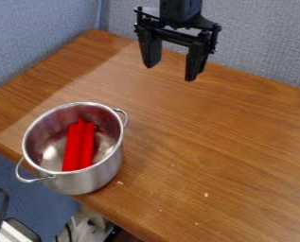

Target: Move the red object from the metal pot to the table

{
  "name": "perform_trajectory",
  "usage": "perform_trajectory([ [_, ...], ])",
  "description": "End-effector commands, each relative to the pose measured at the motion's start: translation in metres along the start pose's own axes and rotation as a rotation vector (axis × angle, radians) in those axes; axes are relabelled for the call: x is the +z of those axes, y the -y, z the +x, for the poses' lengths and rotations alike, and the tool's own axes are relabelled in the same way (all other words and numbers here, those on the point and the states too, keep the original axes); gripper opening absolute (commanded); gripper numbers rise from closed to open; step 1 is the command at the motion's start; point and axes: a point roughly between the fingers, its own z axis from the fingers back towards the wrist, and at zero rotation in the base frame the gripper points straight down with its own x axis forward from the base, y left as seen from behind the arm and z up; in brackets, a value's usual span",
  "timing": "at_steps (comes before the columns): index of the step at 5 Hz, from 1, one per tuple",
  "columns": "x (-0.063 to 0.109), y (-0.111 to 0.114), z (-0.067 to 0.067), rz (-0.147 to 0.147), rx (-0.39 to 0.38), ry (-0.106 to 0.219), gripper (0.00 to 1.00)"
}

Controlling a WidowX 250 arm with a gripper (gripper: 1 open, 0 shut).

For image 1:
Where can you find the stainless steel pot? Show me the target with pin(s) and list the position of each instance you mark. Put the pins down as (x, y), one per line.
(44, 147)

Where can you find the white ribbed box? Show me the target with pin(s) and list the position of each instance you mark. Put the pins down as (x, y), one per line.
(14, 231)

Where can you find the red rectangular block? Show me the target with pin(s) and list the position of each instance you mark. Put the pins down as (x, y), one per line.
(80, 146)

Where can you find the white table leg frame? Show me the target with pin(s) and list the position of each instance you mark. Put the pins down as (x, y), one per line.
(88, 226)

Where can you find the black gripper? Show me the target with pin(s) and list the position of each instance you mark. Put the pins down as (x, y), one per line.
(176, 22)

